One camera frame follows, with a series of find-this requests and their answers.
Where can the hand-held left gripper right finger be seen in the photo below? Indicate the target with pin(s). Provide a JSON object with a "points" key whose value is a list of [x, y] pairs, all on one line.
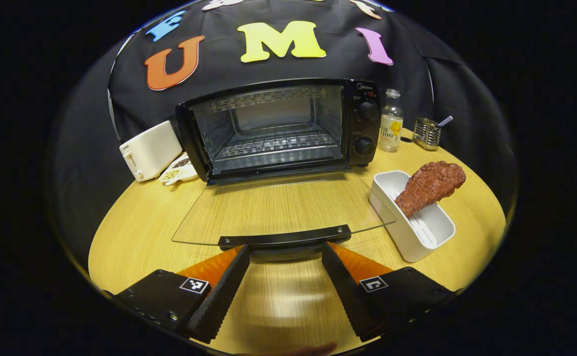
{"points": [[350, 294]]}

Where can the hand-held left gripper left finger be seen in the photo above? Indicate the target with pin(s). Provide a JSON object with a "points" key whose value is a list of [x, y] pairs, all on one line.
{"points": [[221, 294]]}

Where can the brown meat piece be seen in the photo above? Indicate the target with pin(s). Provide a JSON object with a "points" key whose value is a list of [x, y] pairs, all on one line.
{"points": [[429, 185]]}

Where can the black electric oven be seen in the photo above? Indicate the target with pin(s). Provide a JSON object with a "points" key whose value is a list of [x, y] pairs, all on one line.
{"points": [[362, 118]]}

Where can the white rectangular tray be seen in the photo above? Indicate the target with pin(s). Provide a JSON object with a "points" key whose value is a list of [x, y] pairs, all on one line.
{"points": [[427, 237]]}

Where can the white divided seasoning dish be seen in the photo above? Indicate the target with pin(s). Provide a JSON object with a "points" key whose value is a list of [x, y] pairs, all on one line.
{"points": [[182, 170]]}

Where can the white toaster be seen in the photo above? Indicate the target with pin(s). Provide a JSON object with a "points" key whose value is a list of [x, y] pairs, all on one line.
{"points": [[150, 151]]}

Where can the clear bottle yellow label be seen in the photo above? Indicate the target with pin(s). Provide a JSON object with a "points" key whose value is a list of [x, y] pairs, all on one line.
{"points": [[390, 126]]}

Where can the metal mesh holder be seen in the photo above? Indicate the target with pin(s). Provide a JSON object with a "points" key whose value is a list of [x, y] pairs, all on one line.
{"points": [[426, 134]]}

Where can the black backdrop cloth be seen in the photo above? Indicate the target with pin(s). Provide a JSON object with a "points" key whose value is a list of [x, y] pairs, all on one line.
{"points": [[318, 69]]}

